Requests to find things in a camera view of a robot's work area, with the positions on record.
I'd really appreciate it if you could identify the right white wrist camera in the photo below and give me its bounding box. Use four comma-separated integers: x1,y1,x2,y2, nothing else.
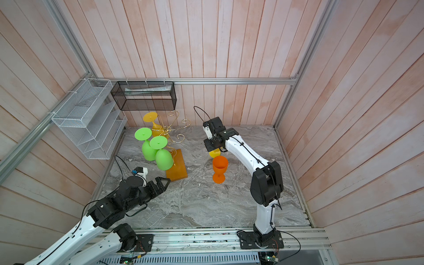
203,121,213,139

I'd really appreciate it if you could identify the aluminium frame rail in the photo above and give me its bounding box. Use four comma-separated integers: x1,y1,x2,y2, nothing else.
95,77,297,85

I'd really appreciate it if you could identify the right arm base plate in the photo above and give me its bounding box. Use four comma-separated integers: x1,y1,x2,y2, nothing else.
236,230,284,250

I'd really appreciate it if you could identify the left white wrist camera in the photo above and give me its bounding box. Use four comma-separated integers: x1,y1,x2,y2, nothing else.
131,167,148,182

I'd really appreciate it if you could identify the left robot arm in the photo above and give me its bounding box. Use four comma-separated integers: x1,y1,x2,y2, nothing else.
28,176,171,265

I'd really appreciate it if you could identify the orange wine glass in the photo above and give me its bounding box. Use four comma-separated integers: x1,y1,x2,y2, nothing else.
213,156,229,184

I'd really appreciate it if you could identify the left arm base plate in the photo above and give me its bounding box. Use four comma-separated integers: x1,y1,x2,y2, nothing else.
120,234,154,253

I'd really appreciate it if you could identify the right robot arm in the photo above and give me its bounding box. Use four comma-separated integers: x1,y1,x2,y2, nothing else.
203,117,283,244

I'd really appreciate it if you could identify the amber yellow wine glass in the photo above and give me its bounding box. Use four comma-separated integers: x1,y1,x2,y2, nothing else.
143,112,169,139

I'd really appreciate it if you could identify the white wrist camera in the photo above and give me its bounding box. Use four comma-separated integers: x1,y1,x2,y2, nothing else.
203,121,213,139
131,167,148,182

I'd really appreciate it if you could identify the black mesh wall basket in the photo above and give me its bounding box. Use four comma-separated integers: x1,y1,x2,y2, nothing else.
111,81,177,111

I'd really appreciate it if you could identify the white mesh wall shelf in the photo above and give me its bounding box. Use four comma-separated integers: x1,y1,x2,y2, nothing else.
52,78,127,160

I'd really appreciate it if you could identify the green wine glass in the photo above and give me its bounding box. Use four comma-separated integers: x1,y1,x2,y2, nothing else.
135,128,157,161
150,136,174,171

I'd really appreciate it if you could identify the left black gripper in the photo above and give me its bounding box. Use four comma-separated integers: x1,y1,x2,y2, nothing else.
125,177,171,212

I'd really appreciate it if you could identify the gold wire wine glass rack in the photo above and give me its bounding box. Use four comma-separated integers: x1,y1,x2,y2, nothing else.
155,117,191,182

